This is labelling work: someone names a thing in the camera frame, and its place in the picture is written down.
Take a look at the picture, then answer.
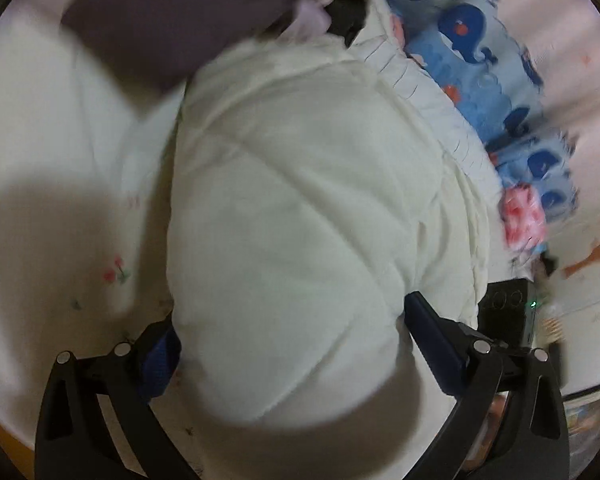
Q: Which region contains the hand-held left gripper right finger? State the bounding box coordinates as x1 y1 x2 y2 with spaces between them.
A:
404 291 571 480

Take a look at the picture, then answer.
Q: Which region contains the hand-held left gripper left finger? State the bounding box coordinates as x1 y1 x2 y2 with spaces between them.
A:
34 321 183 480

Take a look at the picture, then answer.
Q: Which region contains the cream quilted jacket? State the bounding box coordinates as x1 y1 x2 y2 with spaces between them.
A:
165 0 506 423

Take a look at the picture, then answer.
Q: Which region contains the cherry print bed sheet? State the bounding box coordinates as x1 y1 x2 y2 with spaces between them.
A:
0 0 461 480

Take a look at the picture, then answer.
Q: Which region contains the blue whale print blanket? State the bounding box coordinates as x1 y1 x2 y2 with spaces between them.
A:
390 0 581 261

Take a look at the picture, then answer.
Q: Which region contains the black fuzzy garment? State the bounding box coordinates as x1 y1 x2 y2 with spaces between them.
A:
330 0 401 46

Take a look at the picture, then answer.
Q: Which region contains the grey and lilac garment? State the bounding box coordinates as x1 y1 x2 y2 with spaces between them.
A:
60 0 341 93

